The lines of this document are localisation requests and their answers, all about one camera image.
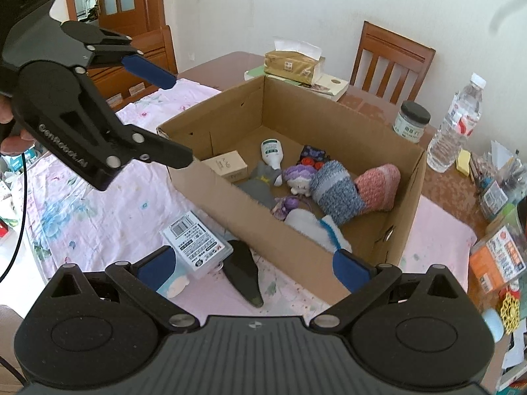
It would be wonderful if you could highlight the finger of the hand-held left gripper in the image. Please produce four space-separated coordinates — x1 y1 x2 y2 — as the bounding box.
60 20 179 90
105 122 194 170

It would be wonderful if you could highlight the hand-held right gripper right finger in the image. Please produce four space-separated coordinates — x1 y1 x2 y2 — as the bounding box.
311 249 468 332

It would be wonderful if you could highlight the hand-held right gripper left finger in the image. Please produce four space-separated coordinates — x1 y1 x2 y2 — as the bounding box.
43 246 196 332

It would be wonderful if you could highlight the clear plastic case barcode label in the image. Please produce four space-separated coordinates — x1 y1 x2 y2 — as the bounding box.
161 211 233 282

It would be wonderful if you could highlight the small beige carton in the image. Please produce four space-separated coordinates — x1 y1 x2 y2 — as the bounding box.
203 150 249 184

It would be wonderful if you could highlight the white knit sock blue stripe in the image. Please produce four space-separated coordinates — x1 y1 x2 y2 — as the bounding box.
283 209 354 256

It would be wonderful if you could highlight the pink and blue knit sock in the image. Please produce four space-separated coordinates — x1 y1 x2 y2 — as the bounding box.
309 160 402 226

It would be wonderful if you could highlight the grey cat toy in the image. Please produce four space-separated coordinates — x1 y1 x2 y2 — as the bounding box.
236 160 285 210

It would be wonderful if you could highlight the brown cardboard box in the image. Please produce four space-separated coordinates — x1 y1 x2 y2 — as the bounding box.
156 75 428 307

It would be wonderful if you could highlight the white plastic bottle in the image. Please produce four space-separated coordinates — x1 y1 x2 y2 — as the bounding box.
260 139 286 187

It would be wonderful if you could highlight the purple haired crochet doll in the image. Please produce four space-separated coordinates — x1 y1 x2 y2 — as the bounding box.
283 164 319 196

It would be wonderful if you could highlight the black toy with red wheels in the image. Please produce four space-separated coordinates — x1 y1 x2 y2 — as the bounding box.
298 145 330 170

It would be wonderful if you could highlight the person's left hand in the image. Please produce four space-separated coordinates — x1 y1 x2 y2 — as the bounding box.
0 92 38 155

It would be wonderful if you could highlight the wooden door with glass panes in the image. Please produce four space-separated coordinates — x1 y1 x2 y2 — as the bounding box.
62 0 165 36

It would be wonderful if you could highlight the pink floral tablecloth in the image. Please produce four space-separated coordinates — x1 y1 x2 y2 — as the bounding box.
22 78 478 322

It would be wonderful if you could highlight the golden tissue pack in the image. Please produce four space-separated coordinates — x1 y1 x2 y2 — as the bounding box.
263 39 327 87

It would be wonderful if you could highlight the clear box orange label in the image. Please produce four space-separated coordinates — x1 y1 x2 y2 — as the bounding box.
469 224 527 297

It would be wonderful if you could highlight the light blue small case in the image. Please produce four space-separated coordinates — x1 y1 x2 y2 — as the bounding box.
482 308 505 342

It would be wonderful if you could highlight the glass jar black lid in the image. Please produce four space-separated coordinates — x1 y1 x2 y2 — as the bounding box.
393 101 431 144

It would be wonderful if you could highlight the gold ornament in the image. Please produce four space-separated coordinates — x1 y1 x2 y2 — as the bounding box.
498 286 521 334

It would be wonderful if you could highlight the green plastic container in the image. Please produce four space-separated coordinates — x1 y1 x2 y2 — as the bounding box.
488 206 519 235

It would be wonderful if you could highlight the clear pen holder with pens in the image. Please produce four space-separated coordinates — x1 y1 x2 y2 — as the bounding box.
469 148 527 223

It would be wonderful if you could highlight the clear water bottle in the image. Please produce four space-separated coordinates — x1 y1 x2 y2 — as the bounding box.
426 73 483 173

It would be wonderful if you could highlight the beige cover book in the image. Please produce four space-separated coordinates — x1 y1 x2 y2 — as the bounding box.
307 72 350 101

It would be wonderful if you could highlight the white folded paper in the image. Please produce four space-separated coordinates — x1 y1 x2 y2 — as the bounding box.
490 140 515 161

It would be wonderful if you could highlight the black cable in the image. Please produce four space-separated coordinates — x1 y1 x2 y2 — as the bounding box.
0 154 29 282

